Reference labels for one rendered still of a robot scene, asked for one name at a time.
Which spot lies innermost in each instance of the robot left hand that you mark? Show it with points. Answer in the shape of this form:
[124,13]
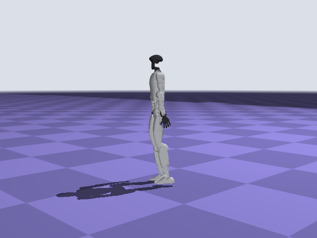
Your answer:
[165,121]

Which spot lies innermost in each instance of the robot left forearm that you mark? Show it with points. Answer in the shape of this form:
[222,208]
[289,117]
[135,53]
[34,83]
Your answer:
[161,103]

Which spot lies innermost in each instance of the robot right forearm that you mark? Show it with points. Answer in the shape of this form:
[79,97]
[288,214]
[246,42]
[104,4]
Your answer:
[152,106]

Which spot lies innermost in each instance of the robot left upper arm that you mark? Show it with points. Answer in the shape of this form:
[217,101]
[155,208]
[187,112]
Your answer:
[160,84]

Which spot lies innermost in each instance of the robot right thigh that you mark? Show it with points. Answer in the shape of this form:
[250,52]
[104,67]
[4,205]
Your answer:
[151,122]

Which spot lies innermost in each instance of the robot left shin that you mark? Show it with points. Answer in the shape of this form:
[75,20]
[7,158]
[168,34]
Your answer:
[164,160]

